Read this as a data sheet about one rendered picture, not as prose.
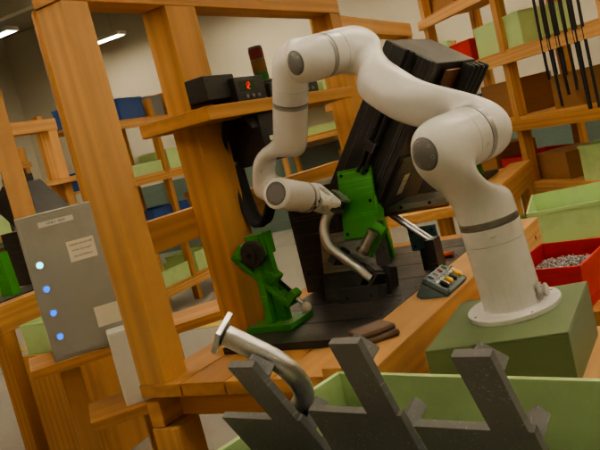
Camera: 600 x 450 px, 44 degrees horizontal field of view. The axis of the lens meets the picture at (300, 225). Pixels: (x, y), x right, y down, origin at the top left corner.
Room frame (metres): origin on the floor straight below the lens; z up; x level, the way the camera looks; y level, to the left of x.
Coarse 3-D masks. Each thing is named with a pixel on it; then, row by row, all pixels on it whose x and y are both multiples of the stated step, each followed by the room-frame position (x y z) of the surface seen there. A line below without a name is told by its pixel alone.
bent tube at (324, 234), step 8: (336, 192) 2.20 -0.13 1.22; (344, 200) 2.18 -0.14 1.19; (328, 216) 2.21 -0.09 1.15; (320, 224) 2.22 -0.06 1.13; (328, 224) 2.21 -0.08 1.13; (320, 232) 2.22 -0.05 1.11; (328, 232) 2.21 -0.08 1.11; (328, 240) 2.20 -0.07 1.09; (328, 248) 2.19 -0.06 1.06; (336, 248) 2.18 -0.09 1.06; (336, 256) 2.17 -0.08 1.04; (344, 256) 2.16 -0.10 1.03; (352, 264) 2.14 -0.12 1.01; (360, 264) 2.14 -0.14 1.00; (360, 272) 2.12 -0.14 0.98; (368, 272) 2.11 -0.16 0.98; (368, 280) 2.11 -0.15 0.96
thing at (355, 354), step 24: (360, 336) 0.90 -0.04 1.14; (360, 360) 0.87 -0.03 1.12; (360, 384) 0.89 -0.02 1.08; (384, 384) 0.88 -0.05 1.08; (312, 408) 0.98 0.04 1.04; (336, 408) 0.96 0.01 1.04; (360, 408) 0.93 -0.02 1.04; (384, 408) 0.89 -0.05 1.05; (336, 432) 0.98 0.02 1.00; (360, 432) 0.95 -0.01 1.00; (384, 432) 0.92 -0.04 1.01; (408, 432) 0.89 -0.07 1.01
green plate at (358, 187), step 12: (348, 180) 2.24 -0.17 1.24; (360, 180) 2.22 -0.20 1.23; (372, 180) 2.20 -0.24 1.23; (348, 192) 2.23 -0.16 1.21; (360, 192) 2.21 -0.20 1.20; (372, 192) 2.19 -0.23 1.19; (348, 204) 2.23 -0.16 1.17; (360, 204) 2.20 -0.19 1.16; (372, 204) 2.18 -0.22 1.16; (348, 216) 2.22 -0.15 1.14; (360, 216) 2.20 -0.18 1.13; (372, 216) 2.18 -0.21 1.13; (384, 216) 2.24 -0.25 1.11; (348, 228) 2.22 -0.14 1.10; (360, 228) 2.19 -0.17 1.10
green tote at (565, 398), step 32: (320, 384) 1.31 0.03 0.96; (416, 384) 1.23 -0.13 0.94; (448, 384) 1.19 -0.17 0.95; (512, 384) 1.11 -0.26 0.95; (544, 384) 1.08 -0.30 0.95; (576, 384) 1.04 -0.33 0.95; (448, 416) 1.20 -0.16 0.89; (480, 416) 1.16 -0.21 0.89; (576, 416) 1.05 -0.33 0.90; (224, 448) 1.12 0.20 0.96; (576, 448) 1.06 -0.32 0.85
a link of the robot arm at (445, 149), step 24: (432, 120) 1.43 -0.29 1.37; (456, 120) 1.42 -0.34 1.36; (480, 120) 1.44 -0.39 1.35; (432, 144) 1.40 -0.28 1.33; (456, 144) 1.39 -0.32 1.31; (480, 144) 1.43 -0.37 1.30; (432, 168) 1.41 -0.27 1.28; (456, 168) 1.39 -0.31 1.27; (456, 192) 1.44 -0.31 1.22; (480, 192) 1.42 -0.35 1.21; (504, 192) 1.44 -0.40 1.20; (456, 216) 1.49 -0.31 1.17; (480, 216) 1.44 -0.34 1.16; (504, 216) 1.44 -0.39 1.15
